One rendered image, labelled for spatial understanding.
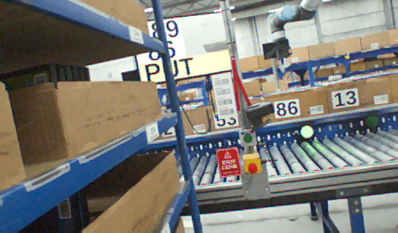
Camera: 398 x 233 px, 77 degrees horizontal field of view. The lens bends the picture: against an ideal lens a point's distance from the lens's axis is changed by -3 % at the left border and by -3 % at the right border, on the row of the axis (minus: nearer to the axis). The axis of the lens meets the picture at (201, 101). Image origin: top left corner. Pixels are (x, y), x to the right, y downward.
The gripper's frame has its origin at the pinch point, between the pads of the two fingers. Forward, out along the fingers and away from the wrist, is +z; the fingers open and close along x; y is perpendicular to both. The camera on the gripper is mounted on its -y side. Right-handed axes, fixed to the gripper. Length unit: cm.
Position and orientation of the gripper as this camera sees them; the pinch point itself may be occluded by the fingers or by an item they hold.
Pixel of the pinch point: (282, 70)
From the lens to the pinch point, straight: 171.6
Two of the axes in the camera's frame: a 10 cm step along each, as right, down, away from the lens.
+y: 9.8, -1.7, -0.7
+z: 1.7, 9.8, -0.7
